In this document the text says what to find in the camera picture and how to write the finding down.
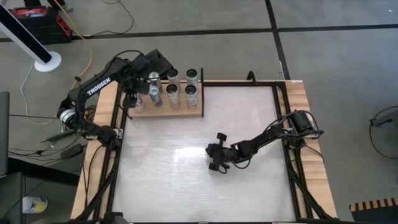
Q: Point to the black aluminium table frame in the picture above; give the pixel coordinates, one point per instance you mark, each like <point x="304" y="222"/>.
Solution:
<point x="242" y="83"/>

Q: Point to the black red tool case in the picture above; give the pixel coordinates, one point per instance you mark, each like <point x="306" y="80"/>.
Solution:
<point x="46" y="31"/>

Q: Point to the grey power strip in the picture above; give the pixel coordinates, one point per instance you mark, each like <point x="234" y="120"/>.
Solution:
<point x="56" y="137"/>

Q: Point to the black yellow striped box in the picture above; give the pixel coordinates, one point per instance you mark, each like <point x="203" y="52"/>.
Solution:
<point x="373" y="214"/>

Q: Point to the white pole round base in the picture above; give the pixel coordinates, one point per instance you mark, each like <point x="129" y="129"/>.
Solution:
<point x="47" y="63"/>

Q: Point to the black perforated panel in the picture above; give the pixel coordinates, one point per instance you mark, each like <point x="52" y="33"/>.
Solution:
<point x="160" y="60"/>

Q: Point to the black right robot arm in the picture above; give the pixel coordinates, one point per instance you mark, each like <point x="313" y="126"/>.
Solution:
<point x="264" y="135"/>

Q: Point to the silver can red print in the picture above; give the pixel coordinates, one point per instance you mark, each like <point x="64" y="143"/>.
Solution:
<point x="139" y="105"/>

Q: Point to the silver Diet Coke can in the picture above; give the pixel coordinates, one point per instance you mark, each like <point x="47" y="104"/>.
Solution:
<point x="191" y="101"/>

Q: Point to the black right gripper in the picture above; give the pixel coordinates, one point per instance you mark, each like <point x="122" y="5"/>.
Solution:
<point x="220" y="152"/>

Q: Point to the blue Red Bull Sugarfree can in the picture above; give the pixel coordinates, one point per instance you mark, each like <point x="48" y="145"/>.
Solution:
<point x="156" y="99"/>
<point x="154" y="77"/>

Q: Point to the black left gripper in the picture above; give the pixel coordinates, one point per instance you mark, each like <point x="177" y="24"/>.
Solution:
<point x="138" y="84"/>

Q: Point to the black metal shelf end frame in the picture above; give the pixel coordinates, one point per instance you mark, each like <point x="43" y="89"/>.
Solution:
<point x="202" y="105"/>
<point x="128" y="114"/>

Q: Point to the white Celsius can yellow fruit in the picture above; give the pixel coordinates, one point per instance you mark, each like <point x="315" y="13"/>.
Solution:
<point x="191" y="79"/>

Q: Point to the black power adapter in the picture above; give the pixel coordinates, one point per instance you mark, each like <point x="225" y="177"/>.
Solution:
<point x="72" y="152"/>

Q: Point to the white Celsius Peach Vibe can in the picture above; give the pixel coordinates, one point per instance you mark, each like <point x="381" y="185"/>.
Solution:
<point x="174" y="80"/>

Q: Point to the white slim can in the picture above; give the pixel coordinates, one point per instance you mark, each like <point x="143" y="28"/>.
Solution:
<point x="173" y="101"/>

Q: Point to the black desk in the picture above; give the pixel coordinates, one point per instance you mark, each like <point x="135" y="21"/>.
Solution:
<point x="12" y="199"/>

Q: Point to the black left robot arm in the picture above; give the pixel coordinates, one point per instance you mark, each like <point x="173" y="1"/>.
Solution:
<point x="109" y="77"/>

